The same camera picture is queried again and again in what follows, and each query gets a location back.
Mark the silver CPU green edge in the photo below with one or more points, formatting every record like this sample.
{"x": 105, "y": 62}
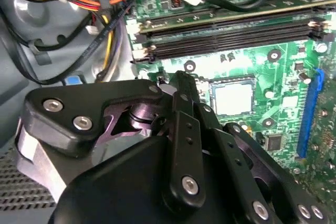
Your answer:
{"x": 233, "y": 99}

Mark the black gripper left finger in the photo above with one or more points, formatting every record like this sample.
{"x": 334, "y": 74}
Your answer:
{"x": 65, "y": 100}

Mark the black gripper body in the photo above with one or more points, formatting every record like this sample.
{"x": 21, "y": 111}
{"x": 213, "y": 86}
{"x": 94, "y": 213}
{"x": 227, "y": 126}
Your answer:
{"x": 118, "y": 195}

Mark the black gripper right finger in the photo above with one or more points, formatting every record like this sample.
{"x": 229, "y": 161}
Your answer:
{"x": 236, "y": 171}

